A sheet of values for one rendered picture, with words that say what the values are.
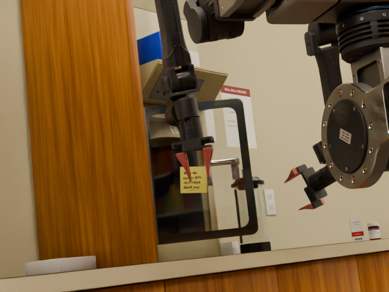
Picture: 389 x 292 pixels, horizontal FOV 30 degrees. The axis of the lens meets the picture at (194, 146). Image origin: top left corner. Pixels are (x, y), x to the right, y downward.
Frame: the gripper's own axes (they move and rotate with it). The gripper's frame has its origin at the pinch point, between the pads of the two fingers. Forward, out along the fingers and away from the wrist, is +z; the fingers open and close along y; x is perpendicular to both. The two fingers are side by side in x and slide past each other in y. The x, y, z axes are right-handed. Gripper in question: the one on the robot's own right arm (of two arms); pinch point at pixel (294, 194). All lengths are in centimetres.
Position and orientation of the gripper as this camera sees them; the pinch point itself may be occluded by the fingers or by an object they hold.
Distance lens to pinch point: 235.1
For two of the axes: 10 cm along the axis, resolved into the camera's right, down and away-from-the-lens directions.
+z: -6.1, 4.5, 6.5
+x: -6.5, 1.8, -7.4
